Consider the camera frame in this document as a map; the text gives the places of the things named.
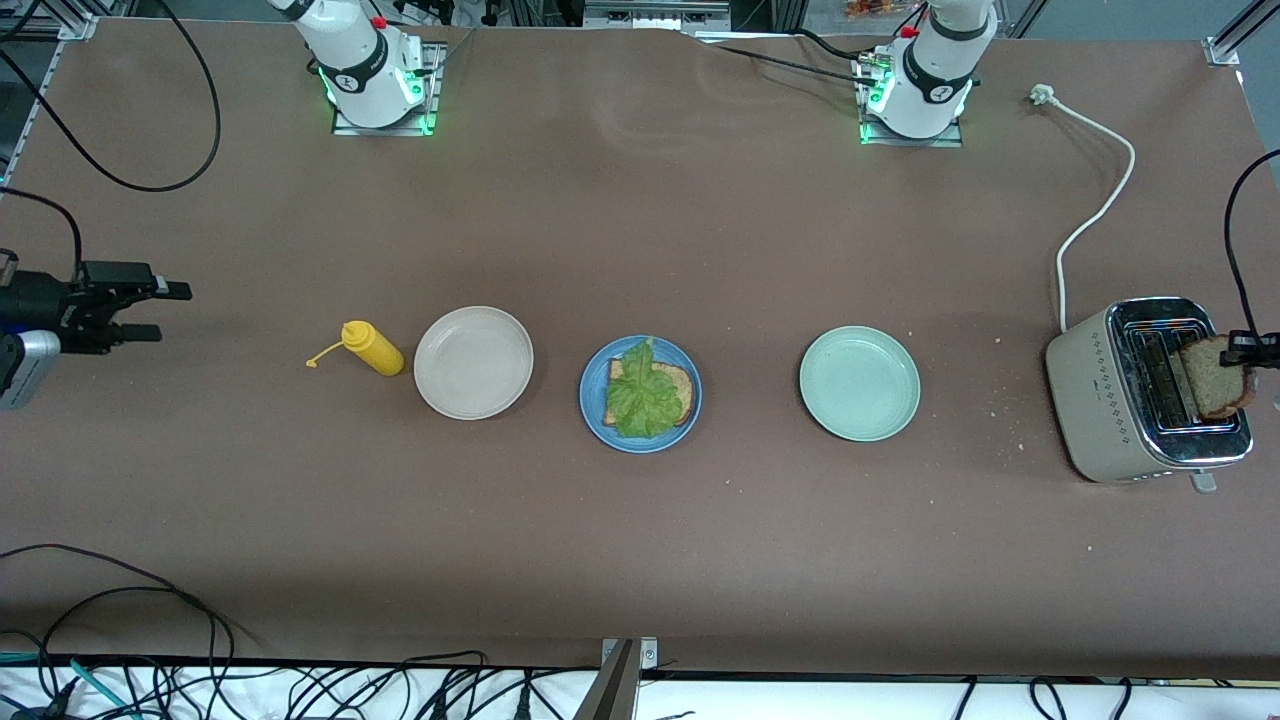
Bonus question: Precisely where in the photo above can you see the brown bread slice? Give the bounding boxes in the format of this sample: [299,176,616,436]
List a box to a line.
[1178,334,1258,421]
[603,358,696,429]

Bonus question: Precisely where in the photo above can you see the yellow mustard squeeze bottle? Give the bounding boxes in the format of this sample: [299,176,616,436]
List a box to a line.
[305,320,406,378]

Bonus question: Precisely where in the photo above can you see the green lettuce leaf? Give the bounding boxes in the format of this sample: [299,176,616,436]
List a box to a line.
[606,337,685,439]

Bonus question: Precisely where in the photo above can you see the beige round plate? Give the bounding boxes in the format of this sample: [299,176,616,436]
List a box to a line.
[413,305,535,421]

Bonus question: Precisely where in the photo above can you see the pale green round plate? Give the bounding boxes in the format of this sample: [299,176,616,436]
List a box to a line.
[798,325,922,443]

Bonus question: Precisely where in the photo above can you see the blue round plate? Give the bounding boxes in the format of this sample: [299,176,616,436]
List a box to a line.
[579,334,704,455]

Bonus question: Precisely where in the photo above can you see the beige chrome-topped toaster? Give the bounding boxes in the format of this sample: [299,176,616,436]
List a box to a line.
[1044,296,1255,494]

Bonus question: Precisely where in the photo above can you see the dark metal pole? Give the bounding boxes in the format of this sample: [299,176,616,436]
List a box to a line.
[572,640,641,720]

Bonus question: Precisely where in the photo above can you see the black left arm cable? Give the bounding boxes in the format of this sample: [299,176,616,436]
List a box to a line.
[1224,148,1280,341]

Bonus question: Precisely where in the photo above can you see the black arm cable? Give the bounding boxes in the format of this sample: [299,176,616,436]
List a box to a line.
[1224,148,1280,341]
[0,0,221,281]

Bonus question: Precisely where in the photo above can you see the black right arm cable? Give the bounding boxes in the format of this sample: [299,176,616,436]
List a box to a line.
[0,0,221,281]

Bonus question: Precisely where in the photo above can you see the aluminium frame rail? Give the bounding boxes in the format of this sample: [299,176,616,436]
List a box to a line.
[583,0,733,33]
[0,10,101,186]
[1203,0,1280,86]

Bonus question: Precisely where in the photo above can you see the black looped cable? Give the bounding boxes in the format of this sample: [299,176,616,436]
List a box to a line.
[0,544,241,720]

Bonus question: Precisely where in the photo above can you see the white toaster power cable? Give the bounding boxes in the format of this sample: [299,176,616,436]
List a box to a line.
[1030,84,1137,336]

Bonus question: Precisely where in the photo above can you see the teal cable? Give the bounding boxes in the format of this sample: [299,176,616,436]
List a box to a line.
[0,652,136,720]

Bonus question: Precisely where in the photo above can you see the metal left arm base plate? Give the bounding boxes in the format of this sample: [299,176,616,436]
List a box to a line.
[855,52,966,149]

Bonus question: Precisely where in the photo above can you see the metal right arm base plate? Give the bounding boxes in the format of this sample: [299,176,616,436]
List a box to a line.
[330,42,443,138]

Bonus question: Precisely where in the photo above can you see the tangled black cables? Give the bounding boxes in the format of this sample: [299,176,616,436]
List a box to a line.
[950,675,1136,720]
[240,650,601,720]

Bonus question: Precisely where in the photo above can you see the black base supply cable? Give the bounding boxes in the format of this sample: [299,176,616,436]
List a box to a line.
[690,25,881,86]

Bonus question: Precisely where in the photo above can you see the silver table edge bracket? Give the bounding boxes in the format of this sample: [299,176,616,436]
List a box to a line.
[600,637,659,673]

